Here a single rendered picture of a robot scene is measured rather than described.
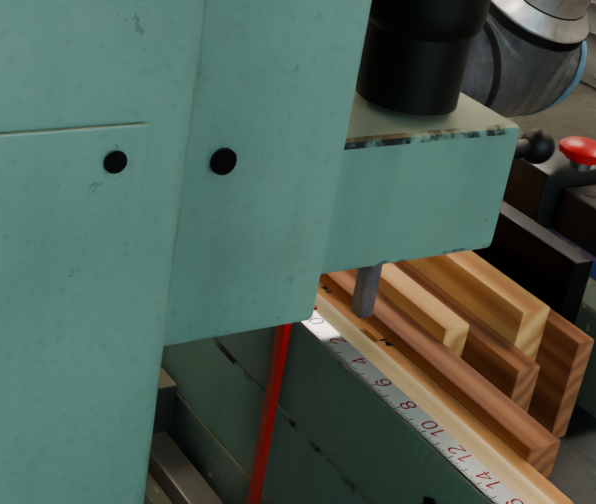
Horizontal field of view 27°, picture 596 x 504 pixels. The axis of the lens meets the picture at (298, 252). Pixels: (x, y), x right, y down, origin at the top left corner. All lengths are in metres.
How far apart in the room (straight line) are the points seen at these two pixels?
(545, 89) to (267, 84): 1.13
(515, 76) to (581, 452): 0.89
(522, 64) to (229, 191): 1.07
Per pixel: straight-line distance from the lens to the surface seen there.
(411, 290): 0.68
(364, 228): 0.58
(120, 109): 0.40
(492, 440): 0.60
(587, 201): 0.74
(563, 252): 0.68
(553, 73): 1.56
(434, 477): 0.56
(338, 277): 0.70
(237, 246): 0.50
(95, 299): 0.42
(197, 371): 0.74
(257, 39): 0.46
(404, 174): 0.58
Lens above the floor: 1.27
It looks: 26 degrees down
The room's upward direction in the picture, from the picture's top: 10 degrees clockwise
